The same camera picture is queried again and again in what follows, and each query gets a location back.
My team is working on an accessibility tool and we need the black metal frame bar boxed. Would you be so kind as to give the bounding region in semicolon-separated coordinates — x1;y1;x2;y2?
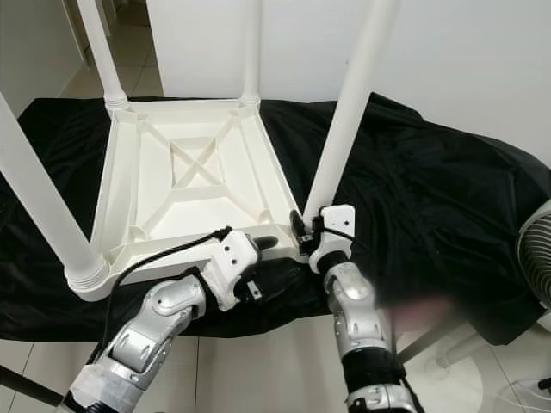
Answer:
0;366;65;410

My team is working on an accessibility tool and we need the black nylon cloth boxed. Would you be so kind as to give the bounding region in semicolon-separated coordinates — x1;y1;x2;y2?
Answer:
0;93;551;345

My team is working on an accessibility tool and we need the white plastic table top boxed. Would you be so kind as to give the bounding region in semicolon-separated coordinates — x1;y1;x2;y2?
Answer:
67;97;311;302

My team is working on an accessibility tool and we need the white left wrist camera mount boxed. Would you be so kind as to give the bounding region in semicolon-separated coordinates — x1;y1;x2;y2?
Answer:
202;228;263;311

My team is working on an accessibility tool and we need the white plastic table leg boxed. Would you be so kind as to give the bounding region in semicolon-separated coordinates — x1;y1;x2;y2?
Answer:
301;0;401;226
76;0;130;108
0;95;111;293
239;0;263;106

